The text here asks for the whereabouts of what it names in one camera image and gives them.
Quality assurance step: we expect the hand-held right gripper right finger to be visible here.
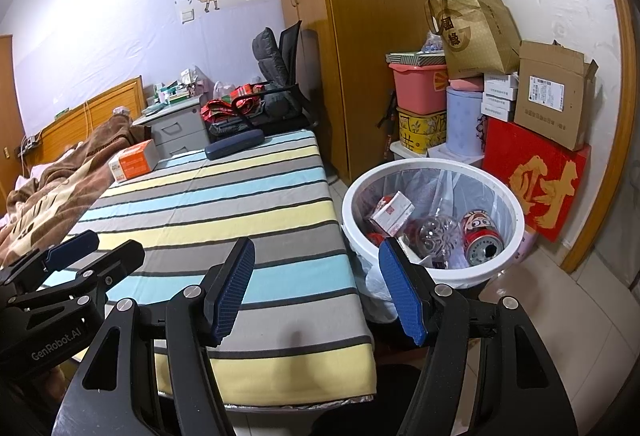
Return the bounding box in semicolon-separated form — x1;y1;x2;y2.
377;237;581;436

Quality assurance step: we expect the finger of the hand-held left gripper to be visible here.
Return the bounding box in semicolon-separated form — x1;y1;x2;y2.
0;230;101;289
7;239;146;317

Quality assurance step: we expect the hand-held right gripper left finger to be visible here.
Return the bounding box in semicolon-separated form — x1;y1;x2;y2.
50;237;257;436

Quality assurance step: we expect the clear plastic bottle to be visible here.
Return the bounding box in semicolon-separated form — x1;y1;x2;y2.
412;213;461;261

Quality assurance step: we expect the white and red drink carton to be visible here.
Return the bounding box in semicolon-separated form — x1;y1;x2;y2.
369;192;417;237

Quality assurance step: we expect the white round bin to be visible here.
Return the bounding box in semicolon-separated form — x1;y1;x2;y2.
341;158;526;289

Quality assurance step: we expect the red cartoon milk can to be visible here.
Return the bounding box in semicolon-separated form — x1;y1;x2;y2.
459;210;505;267

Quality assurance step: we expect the clear plastic bin liner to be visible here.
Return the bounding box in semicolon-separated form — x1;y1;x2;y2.
350;166;518;317

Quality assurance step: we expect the brown printed blanket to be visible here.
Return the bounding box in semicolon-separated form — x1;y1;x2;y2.
0;116;151;271

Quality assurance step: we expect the orange and white box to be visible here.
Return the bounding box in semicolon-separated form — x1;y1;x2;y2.
108;139;158;181

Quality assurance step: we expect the pink floral box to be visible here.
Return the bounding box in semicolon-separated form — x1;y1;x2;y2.
515;226;538;261

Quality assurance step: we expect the clear storage bin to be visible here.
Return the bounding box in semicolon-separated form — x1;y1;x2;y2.
389;141;431;164

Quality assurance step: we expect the wooden headboard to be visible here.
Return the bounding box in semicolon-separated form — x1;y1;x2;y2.
20;76;146;167

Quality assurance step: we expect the dark blue glasses case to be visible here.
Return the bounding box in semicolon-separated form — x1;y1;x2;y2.
205;130;265;161

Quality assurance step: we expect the grey drawer cabinet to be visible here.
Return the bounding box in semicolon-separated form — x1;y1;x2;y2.
131;96;211;159

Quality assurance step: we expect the white flat box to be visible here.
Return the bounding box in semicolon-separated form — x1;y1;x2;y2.
427;143;483;164

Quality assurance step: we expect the wooden cabinet door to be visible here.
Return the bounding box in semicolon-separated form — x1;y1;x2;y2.
0;34;23;217

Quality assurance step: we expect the yellow patterned tin box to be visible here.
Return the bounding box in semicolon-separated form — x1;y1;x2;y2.
396;106;448;155

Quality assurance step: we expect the red gift box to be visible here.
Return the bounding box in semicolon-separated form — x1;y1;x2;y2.
481;116;592;243

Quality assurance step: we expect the black and red stick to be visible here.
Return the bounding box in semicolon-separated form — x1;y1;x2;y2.
377;88;401;157

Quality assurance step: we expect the pile of small boxes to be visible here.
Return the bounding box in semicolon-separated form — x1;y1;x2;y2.
145;68;201;109

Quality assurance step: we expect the red patterned bag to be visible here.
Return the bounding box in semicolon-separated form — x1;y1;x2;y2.
200;84;266;124

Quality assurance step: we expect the lavender cylinder box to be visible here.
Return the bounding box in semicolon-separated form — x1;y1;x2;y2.
445;86;486;159

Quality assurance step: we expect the pink storage bin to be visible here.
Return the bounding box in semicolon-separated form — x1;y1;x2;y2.
389;62;448;114

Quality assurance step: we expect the pink round lid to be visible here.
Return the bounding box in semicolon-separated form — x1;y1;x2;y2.
447;76;485;92

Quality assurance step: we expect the brown cardboard box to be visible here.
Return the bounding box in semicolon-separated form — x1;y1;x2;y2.
514;40;599;151

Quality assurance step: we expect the green patterned flat box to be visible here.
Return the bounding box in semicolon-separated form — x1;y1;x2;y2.
386;50;447;66

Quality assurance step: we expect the black office chair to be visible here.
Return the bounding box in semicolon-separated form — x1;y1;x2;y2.
235;20;321;137

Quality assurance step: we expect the wooden wardrobe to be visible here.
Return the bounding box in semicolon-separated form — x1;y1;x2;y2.
267;0;431;187

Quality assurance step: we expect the gold paper bag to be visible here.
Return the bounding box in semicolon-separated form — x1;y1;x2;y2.
425;0;522;79

